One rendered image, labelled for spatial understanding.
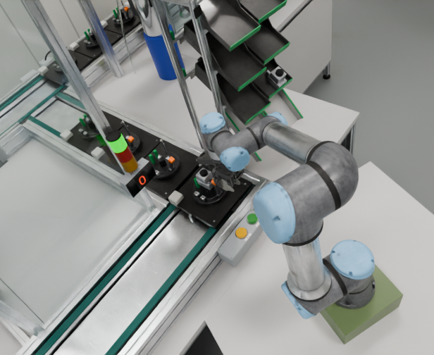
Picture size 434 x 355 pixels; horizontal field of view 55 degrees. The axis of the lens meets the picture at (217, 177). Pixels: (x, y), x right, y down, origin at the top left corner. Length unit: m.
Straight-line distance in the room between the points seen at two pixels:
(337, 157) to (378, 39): 3.13
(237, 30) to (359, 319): 0.96
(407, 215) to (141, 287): 1.01
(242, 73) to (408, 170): 1.71
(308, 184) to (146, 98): 1.63
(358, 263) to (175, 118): 1.28
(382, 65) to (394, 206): 2.11
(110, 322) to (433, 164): 2.21
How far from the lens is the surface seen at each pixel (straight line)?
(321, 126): 1.95
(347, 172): 0.85
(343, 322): 1.38
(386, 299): 1.41
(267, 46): 1.56
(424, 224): 1.67
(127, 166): 1.39
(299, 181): 0.82
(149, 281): 1.57
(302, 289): 1.13
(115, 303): 1.59
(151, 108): 2.26
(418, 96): 3.41
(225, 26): 1.38
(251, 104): 1.57
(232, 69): 1.47
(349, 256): 1.20
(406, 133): 3.14
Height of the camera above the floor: 2.25
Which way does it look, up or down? 50 degrees down
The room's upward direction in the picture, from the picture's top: 18 degrees counter-clockwise
